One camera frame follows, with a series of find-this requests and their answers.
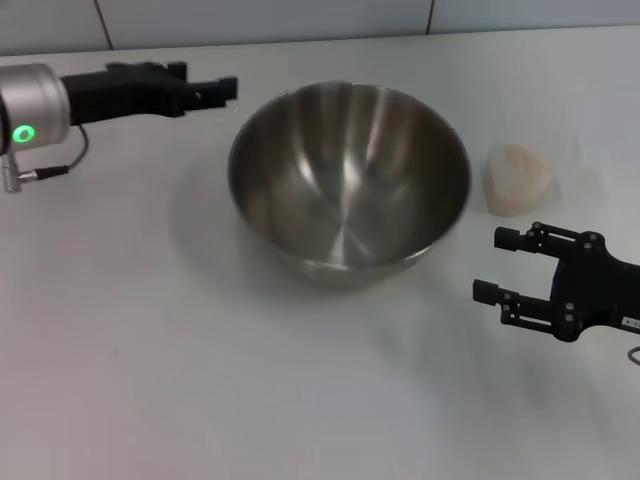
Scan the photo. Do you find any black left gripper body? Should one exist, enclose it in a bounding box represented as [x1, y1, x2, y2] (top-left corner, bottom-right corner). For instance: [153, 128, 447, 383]
[59, 62, 199, 126]

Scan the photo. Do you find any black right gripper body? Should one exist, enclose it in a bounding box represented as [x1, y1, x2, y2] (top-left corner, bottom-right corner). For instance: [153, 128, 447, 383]
[547, 232, 640, 344]

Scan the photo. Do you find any white rice heap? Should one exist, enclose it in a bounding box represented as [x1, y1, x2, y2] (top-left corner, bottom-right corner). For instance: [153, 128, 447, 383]
[483, 143, 553, 217]

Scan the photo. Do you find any clear plastic measuring cup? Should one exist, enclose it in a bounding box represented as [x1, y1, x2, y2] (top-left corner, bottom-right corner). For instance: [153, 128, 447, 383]
[482, 129, 584, 217]

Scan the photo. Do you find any stainless steel mixing bowl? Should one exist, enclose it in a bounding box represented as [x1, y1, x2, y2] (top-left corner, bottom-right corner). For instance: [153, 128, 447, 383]
[228, 79, 473, 292]

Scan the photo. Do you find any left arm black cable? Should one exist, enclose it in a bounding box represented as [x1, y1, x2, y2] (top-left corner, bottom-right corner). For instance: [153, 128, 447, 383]
[18, 124, 90, 180]

